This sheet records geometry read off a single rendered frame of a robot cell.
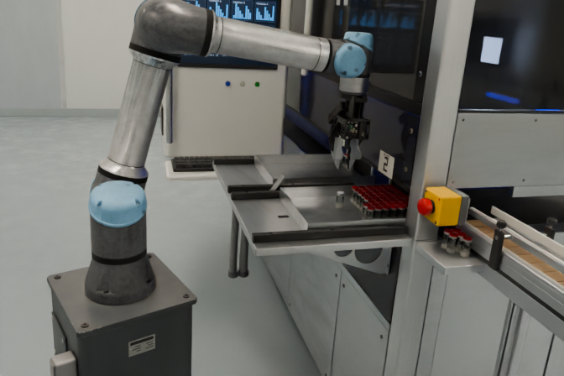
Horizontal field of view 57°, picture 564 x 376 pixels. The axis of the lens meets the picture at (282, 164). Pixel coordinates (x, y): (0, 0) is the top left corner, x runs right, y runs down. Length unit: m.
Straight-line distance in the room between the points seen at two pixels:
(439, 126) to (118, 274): 0.79
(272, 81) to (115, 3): 4.61
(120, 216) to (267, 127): 1.17
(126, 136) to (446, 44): 0.74
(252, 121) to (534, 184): 1.14
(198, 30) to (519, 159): 0.84
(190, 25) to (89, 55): 5.61
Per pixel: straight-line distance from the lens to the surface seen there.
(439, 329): 1.53
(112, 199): 1.13
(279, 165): 1.82
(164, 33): 1.08
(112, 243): 1.14
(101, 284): 1.19
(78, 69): 6.69
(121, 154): 1.24
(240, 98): 2.12
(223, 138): 2.15
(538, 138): 1.45
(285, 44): 1.12
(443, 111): 1.26
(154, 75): 1.20
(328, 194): 1.56
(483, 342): 1.64
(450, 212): 1.24
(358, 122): 1.37
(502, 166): 1.40
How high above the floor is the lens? 1.41
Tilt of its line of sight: 17 degrees down
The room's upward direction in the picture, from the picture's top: 4 degrees clockwise
